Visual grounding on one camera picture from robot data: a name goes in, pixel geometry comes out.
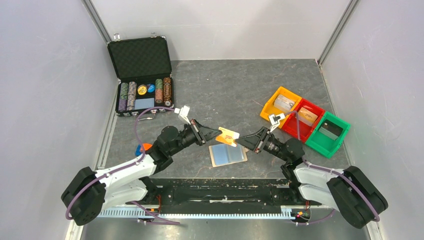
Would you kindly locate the grey purple chip stack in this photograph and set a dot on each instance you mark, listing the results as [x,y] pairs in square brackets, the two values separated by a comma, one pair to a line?
[131,95]

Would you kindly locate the green orange chip stack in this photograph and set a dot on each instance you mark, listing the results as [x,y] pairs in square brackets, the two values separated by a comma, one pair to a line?
[159,92]

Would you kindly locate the card deck in red bin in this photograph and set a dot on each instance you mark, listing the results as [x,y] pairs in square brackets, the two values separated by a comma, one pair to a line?
[307,115]

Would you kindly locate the right aluminium frame post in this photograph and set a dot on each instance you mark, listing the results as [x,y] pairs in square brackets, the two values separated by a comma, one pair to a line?
[343,21]

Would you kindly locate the brown orange chip stack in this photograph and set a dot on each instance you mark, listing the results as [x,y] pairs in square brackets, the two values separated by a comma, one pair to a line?
[167,91]

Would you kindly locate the orange gold credit card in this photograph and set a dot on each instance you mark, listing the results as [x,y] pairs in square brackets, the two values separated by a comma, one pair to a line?
[227,137]

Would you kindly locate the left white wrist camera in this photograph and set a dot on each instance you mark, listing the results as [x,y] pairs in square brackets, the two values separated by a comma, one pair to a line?
[183,114]

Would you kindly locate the green plastic bin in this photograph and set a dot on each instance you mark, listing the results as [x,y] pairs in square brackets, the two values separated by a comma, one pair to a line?
[321,143]

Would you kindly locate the blue dealer button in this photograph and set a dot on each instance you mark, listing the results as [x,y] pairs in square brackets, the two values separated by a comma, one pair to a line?
[151,88]

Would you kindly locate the green purple chip stack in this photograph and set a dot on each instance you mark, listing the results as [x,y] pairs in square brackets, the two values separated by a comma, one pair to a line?
[123,97]

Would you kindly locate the red plastic bin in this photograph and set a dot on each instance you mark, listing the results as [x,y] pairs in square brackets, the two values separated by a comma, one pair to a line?
[290,126]

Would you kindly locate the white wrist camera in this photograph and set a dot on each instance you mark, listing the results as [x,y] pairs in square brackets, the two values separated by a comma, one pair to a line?
[183,114]
[275,120]

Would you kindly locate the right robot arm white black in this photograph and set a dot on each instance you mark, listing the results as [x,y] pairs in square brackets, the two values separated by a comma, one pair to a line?
[348,191]

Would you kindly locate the white slotted cable duct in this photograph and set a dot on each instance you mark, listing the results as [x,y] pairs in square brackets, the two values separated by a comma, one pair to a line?
[136,212]

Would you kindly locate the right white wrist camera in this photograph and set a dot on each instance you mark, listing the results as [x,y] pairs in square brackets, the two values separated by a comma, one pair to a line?
[275,120]

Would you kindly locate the card deck in green bin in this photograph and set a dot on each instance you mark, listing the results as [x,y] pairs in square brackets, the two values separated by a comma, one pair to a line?
[330,129]

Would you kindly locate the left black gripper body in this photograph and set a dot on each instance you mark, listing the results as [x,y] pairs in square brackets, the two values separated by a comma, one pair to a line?
[192,135]

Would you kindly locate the yellow plastic bin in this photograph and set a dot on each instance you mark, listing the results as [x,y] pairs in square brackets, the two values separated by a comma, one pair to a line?
[270,109]

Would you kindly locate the left aluminium frame post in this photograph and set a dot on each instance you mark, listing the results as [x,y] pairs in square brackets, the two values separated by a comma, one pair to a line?
[93,13]

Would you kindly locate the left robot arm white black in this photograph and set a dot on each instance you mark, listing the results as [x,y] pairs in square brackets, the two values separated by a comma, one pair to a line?
[91,192]

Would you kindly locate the aluminium frame post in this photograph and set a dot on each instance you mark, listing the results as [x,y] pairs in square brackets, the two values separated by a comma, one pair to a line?
[93,13]
[343,21]

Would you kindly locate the yellow dealer button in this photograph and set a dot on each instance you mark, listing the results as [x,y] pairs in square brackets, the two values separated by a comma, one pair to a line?
[142,89]

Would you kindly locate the card deck in yellow bin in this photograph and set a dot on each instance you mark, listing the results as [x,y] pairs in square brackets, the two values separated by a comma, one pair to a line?
[283,103]

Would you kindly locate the blue playing card deck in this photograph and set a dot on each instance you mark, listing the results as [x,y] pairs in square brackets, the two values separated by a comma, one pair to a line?
[144,103]

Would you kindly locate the beige leather card holder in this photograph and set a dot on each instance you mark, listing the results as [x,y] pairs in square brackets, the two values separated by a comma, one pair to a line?
[223,154]

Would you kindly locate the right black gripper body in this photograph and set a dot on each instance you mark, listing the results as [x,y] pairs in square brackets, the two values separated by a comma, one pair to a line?
[271,145]

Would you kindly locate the black poker chip case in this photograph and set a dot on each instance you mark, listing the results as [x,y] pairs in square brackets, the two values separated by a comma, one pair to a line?
[141,60]

